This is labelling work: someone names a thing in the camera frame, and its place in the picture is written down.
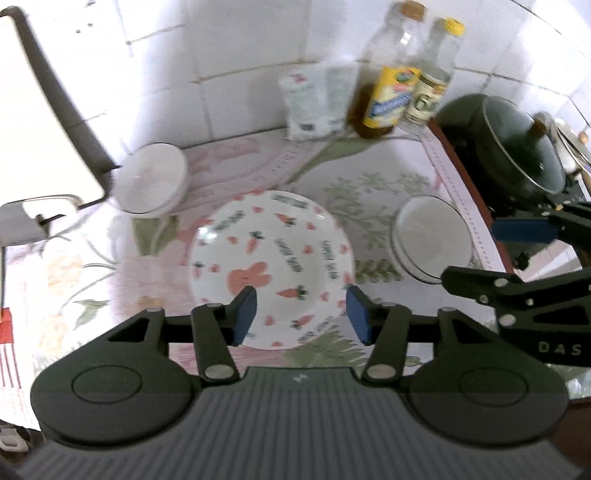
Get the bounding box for clear glass bowl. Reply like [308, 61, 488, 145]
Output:
[392, 195, 474, 284]

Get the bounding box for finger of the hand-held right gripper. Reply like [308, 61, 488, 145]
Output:
[492, 200, 591, 243]
[441, 265, 591, 329]

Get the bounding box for red striped cloth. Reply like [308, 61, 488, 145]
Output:
[0, 308, 20, 393]

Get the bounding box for yellow label glass bottle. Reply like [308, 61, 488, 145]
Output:
[348, 0, 428, 140]

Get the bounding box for metal pot lid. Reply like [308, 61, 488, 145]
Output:
[551, 115, 591, 178]

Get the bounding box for clear plastic salt bag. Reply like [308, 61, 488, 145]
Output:
[279, 62, 357, 141]

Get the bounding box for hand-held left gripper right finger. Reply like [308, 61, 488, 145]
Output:
[346, 285, 502, 383]

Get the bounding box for white ribbed bowl dark rim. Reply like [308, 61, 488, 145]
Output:
[113, 143, 188, 214]

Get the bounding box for white rabbit carrot print plate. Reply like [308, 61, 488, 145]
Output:
[189, 190, 356, 350]

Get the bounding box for leaf print tablecloth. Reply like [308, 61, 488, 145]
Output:
[0, 127, 513, 430]

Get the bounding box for clear bottle with pale label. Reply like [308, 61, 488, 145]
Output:
[402, 17, 465, 134]

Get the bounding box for glass pot lid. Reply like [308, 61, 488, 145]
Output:
[481, 96, 567, 195]

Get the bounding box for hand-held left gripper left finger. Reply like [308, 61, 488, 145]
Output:
[99, 286, 257, 384]

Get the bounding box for black pot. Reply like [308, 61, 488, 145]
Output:
[436, 93, 561, 210]

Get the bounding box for grey and cream kitchen tool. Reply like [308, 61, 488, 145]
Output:
[0, 194, 83, 246]

